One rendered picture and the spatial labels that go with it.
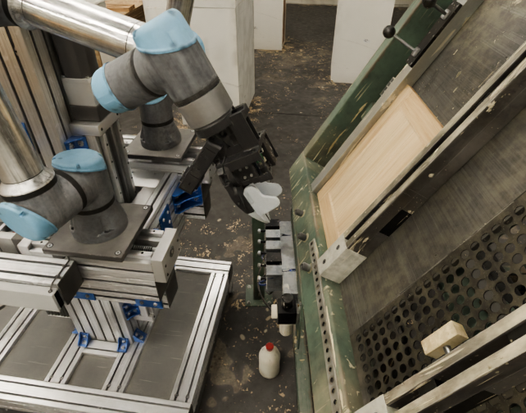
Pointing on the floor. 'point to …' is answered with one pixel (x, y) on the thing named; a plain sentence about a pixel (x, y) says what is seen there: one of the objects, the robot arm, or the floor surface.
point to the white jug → (269, 360)
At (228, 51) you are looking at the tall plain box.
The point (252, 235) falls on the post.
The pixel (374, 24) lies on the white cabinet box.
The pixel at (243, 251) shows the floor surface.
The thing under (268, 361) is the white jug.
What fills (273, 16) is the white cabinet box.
